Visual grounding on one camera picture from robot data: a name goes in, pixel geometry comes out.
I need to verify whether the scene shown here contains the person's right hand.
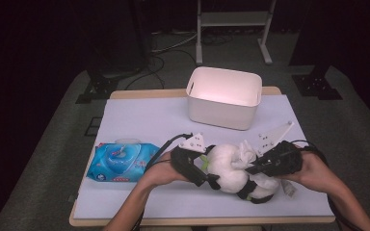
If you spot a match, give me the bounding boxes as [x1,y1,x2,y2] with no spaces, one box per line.
[276,151,342,194]

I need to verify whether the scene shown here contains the white plastic storage bin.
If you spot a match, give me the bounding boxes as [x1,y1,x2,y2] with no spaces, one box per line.
[186,65,264,131]

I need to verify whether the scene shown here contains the person's left hand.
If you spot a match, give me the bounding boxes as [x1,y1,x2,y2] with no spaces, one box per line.
[141,152,189,189]

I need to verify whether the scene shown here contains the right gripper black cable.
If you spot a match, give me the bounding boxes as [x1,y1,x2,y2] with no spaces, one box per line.
[290,139,364,231]

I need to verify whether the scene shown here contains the white metal stand frame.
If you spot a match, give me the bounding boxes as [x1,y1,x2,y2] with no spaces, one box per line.
[196,0,278,66]

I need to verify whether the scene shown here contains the black floor socket plate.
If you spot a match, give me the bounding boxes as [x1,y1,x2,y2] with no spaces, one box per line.
[84,116,103,138]

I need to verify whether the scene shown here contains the white table mat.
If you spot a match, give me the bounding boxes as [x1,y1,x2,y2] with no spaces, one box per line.
[73,94,335,220]

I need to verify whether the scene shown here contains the panda plush toy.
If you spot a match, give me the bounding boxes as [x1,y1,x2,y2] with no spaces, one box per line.
[201,143,298,205]

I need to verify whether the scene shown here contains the black stand base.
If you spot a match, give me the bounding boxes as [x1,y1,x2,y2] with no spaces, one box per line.
[291,65,343,101]
[75,68,119,104]

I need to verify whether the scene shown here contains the black floor cables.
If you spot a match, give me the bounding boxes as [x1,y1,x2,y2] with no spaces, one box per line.
[124,47,198,90]

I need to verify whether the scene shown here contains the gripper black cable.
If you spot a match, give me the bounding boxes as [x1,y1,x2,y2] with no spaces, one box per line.
[290,139,364,231]
[131,133,195,231]

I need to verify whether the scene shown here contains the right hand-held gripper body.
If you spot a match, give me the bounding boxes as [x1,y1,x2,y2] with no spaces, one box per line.
[256,120,304,178]

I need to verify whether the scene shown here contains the white floor cable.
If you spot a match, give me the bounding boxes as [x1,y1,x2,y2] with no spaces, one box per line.
[150,30,198,54]

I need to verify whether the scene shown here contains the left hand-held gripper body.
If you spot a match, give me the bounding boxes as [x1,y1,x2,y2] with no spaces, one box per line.
[170,133,206,188]

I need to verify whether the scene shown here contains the wooden table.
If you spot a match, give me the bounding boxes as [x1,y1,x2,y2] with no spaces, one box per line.
[68,86,336,227]

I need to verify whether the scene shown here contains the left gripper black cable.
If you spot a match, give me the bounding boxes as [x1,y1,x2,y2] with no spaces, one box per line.
[131,133,195,231]

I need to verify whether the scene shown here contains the blue wet wipes pack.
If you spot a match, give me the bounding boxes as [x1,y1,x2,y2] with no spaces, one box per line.
[86,138,162,183]

